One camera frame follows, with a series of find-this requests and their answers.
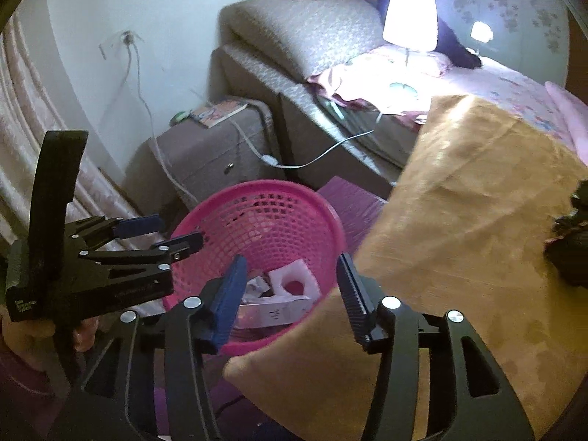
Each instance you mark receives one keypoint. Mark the wall socket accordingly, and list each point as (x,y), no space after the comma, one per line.
(126,36)

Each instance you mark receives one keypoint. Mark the purple floor mat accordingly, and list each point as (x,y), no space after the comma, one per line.
(349,211)

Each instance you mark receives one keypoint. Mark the golden floral tablecloth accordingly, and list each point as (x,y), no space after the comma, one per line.
(459,193)

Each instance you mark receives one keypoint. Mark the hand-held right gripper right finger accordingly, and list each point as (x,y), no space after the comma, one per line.
(356,298)

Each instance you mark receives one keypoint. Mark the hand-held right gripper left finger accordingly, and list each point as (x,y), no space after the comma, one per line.
(229,303)

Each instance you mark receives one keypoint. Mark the person's left hand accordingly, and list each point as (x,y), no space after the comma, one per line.
(27,335)

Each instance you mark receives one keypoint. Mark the dark leaf wrapper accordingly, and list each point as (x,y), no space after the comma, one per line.
(569,248)

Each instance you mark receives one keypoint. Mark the brown nightstand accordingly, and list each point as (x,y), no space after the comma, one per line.
(197,165)

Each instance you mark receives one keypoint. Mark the white foam tray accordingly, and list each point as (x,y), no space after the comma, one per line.
(275,275)

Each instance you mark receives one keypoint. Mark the person's left forearm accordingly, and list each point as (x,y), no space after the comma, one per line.
(23,386)

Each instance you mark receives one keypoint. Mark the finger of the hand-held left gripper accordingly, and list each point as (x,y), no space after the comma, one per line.
(138,226)
(183,243)

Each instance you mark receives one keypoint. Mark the wardrobe with flower doors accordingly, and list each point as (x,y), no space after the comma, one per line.
(505,0)

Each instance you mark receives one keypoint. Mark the small green object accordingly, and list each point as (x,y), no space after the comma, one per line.
(179,117)

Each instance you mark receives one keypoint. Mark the pink pillow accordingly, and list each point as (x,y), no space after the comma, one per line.
(569,110)

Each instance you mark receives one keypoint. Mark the pink plastic mesh basket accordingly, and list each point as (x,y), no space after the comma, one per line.
(275,211)

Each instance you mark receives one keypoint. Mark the white paper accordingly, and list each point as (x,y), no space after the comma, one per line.
(257,289)

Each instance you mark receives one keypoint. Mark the colourful book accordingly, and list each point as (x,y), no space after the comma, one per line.
(216,112)

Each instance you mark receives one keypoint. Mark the grey headboard cushion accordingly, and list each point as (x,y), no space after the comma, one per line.
(298,32)

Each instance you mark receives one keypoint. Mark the beige curtain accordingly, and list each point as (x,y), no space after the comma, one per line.
(23,101)

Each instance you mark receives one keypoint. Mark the white table lamp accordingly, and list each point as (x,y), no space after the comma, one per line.
(409,18)

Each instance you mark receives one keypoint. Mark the bed with pink floral sheet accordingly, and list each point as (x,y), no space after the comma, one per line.
(505,82)

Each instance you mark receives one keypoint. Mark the crumpled pink sheet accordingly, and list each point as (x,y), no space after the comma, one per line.
(330,82)

